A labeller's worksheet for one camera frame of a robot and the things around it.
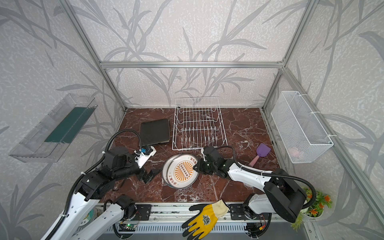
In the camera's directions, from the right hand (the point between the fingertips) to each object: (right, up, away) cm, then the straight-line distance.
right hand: (192, 163), depth 82 cm
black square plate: (-28, +16, +23) cm, 40 cm away
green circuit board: (-29, -27, -11) cm, 41 cm away
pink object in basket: (+51, +9, -10) cm, 52 cm away
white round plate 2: (-7, -6, 0) cm, 9 cm away
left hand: (-15, +7, -13) cm, 21 cm away
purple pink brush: (+45, +4, +14) cm, 47 cm away
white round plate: (-17, -4, +5) cm, 18 cm away
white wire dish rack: (+3, +21, +26) cm, 34 cm away
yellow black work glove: (+4, -25, -13) cm, 29 cm away
